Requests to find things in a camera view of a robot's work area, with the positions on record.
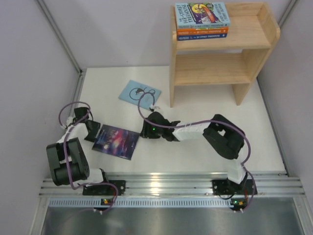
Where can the wooden two-tier shelf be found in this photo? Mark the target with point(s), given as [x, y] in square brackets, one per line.
[235, 60]

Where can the purple galaxy cover book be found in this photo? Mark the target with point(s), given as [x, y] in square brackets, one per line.
[116, 142]

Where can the blue 91-storey treehouse book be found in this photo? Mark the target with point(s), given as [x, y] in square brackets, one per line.
[200, 37]

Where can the light blue thin booklet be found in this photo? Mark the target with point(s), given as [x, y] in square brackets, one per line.
[135, 92]

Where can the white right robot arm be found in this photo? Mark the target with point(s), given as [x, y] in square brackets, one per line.
[228, 140]

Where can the orange 78-storey treehouse book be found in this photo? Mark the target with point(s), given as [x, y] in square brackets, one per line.
[201, 31]

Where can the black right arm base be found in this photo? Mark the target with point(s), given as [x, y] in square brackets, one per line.
[225, 187]

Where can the aluminium mounting rail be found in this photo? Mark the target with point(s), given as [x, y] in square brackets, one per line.
[161, 190]

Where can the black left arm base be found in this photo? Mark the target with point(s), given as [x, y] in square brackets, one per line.
[105, 190]

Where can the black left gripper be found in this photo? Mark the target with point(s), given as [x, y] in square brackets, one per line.
[92, 130]

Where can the light blue 143-storey treehouse book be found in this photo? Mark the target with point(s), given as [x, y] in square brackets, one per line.
[201, 15]

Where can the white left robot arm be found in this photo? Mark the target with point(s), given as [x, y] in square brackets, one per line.
[67, 161]

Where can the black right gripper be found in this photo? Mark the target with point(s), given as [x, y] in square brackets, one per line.
[145, 128]

